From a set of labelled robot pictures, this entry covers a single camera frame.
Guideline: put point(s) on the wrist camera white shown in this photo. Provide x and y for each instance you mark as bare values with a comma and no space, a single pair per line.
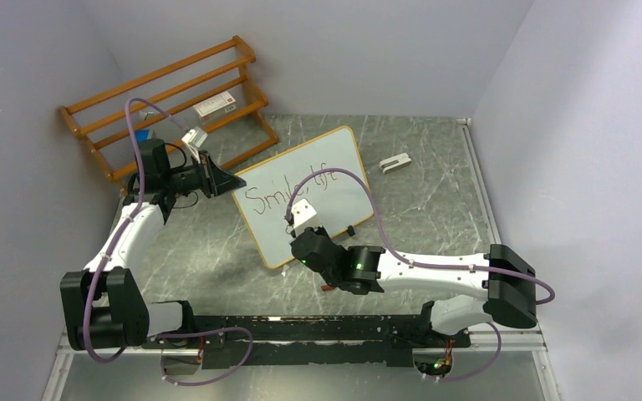
193,140
303,216

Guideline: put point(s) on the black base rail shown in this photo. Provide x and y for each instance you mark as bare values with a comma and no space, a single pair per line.
276,341

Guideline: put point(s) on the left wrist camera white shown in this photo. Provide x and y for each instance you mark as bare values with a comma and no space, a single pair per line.
193,140

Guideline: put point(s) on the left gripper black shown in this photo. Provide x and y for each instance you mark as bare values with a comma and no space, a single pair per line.
214,180

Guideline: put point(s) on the yellow framed whiteboard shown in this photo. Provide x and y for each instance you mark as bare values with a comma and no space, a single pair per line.
339,200

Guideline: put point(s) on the aluminium frame rail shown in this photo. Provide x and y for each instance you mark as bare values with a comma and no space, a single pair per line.
484,338

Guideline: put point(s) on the white whiteboard eraser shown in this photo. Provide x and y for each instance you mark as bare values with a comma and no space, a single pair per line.
394,163

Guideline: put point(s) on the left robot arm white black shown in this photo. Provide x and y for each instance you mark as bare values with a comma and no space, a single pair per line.
103,306

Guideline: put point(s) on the blue small object on rack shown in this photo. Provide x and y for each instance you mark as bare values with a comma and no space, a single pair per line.
142,135

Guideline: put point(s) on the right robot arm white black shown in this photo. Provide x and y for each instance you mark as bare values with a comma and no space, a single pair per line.
497,287

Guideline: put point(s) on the white red box on rack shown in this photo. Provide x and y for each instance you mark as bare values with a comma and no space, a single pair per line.
215,107

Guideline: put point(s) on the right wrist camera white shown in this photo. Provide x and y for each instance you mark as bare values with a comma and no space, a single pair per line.
303,216

